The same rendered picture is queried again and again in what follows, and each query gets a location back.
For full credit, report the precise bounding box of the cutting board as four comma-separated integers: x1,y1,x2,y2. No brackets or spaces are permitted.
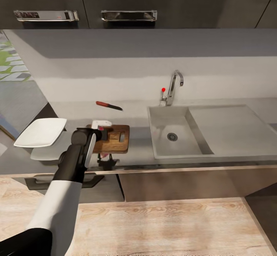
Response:
86,124,130,152

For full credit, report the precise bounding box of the bowl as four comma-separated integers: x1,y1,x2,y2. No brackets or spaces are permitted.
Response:
14,118,67,148

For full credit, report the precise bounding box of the parer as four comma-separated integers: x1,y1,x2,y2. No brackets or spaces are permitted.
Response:
96,101,121,109

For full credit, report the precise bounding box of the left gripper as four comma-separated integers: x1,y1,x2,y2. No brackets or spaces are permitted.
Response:
94,129,108,142

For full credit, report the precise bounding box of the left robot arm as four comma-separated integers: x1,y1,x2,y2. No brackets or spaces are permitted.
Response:
0,120,112,256

